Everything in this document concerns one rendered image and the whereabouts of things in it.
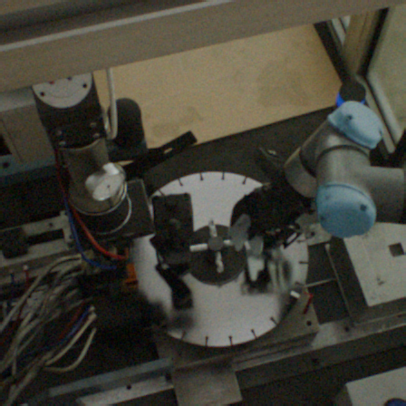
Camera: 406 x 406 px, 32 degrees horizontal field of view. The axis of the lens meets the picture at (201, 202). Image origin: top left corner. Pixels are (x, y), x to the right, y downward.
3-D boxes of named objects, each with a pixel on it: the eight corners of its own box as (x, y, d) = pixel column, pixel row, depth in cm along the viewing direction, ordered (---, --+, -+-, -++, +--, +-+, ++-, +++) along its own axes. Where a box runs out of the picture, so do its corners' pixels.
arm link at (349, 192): (409, 207, 91) (401, 148, 98) (320, 200, 91) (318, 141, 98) (395, 246, 96) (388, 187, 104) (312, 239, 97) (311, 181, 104)
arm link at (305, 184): (294, 138, 109) (337, 151, 112) (277, 156, 112) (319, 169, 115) (302, 177, 104) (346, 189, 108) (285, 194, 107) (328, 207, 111)
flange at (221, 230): (171, 252, 128) (170, 246, 126) (217, 214, 131) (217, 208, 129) (212, 296, 125) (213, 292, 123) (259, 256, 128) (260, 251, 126)
